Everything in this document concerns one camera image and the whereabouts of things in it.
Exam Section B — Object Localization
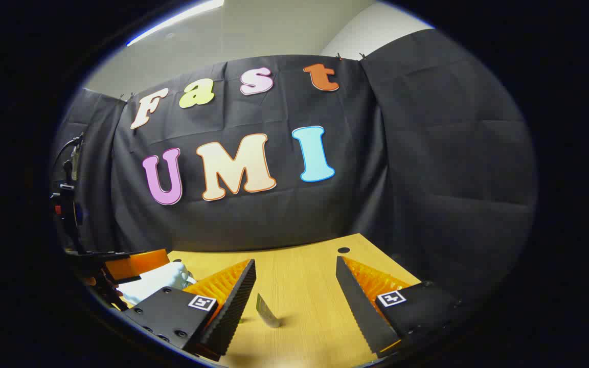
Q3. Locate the black backdrop cloth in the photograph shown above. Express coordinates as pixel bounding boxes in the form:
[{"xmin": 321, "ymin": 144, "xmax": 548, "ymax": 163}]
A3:
[{"xmin": 52, "ymin": 28, "xmax": 538, "ymax": 307}]

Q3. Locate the white suitcase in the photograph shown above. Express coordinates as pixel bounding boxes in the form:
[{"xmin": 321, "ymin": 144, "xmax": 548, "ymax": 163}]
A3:
[{"xmin": 116, "ymin": 261, "xmax": 196, "ymax": 307}]

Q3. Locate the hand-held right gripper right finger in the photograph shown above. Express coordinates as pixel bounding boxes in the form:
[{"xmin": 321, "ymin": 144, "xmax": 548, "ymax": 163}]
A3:
[{"xmin": 335, "ymin": 256, "xmax": 466, "ymax": 358}]

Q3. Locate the silver green skin care tube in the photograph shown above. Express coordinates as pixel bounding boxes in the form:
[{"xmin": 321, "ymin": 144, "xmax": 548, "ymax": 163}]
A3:
[{"xmin": 256, "ymin": 293, "xmax": 282, "ymax": 329}]

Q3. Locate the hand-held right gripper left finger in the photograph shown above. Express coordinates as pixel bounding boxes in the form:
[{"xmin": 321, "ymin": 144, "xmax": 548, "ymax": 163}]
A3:
[{"xmin": 122, "ymin": 258, "xmax": 257, "ymax": 361}]

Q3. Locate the black cable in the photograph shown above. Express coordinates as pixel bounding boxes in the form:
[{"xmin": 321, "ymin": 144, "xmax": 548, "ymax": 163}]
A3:
[{"xmin": 52, "ymin": 134, "xmax": 84, "ymax": 177}]

